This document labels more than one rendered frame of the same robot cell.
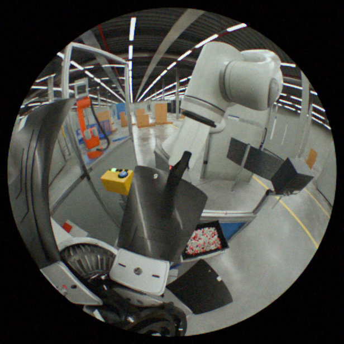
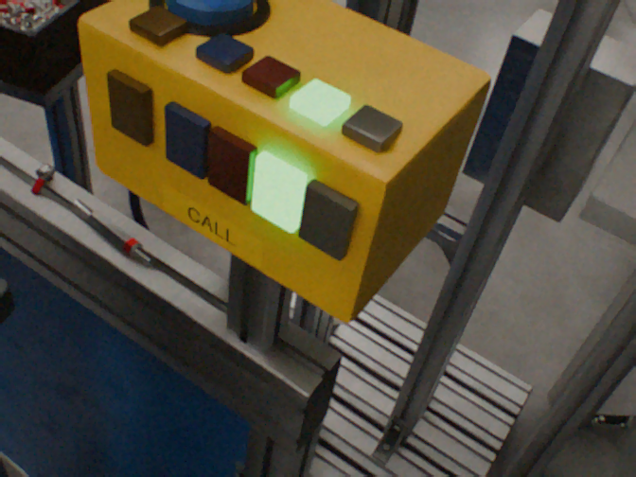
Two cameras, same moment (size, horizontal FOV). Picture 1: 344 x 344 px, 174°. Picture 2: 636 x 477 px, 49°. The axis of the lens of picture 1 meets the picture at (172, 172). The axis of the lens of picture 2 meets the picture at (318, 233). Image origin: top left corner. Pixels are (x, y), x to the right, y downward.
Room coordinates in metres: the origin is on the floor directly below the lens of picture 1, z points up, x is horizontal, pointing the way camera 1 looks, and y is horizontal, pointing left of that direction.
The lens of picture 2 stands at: (0.66, 0.39, 1.23)
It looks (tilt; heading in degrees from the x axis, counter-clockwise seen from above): 46 degrees down; 197
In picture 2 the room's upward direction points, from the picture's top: 11 degrees clockwise
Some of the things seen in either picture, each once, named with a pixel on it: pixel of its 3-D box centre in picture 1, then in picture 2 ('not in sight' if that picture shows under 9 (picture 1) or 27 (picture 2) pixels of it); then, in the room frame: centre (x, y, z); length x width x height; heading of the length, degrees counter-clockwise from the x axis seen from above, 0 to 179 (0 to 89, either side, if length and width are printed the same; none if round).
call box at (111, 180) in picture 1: (118, 181); (278, 135); (0.41, 0.29, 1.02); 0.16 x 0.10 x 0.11; 81
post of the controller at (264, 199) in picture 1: (262, 202); not in sight; (0.27, -0.53, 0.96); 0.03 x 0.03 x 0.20; 81
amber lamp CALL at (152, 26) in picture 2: not in sight; (158, 26); (0.43, 0.24, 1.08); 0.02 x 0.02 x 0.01; 81
